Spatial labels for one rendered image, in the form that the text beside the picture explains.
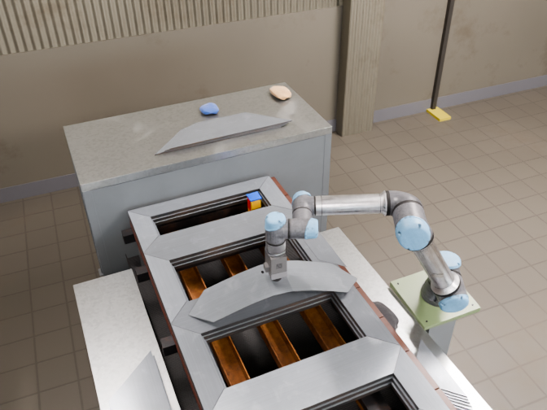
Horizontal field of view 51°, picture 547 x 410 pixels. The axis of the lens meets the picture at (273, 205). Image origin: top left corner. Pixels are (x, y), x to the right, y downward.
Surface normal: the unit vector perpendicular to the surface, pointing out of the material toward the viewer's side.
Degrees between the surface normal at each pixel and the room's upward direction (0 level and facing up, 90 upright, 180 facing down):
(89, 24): 90
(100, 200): 90
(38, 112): 90
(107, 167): 0
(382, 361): 0
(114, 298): 0
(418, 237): 87
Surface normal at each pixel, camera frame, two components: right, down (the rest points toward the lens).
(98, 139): -0.01, -0.80
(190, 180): 0.40, 0.55
